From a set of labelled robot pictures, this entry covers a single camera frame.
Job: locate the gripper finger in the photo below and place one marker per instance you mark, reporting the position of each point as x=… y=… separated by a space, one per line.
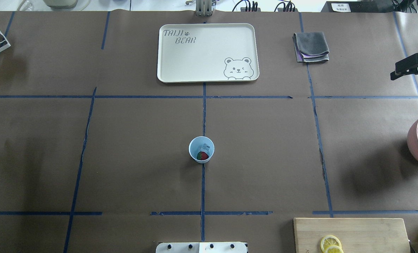
x=406 y=66

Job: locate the clear ice cube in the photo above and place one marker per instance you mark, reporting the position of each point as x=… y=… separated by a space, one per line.
x=205 y=148

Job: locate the red strawberry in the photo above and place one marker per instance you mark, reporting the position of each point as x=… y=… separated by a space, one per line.
x=202 y=156

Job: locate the light blue plastic cup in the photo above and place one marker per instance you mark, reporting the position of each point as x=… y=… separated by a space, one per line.
x=194 y=145

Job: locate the grey folded cloth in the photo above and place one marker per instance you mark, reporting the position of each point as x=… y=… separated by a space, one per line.
x=310 y=47

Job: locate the bamboo cutting board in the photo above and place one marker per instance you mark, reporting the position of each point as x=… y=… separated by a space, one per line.
x=356 y=235

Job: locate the lemon slices row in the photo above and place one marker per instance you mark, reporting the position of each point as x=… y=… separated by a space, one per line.
x=331 y=244

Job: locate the cream bear serving tray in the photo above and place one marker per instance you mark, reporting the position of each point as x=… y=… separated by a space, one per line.
x=207 y=53

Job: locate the aluminium frame post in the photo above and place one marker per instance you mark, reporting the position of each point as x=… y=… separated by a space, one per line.
x=203 y=8

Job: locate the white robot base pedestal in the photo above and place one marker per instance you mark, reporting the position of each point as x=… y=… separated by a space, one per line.
x=203 y=247

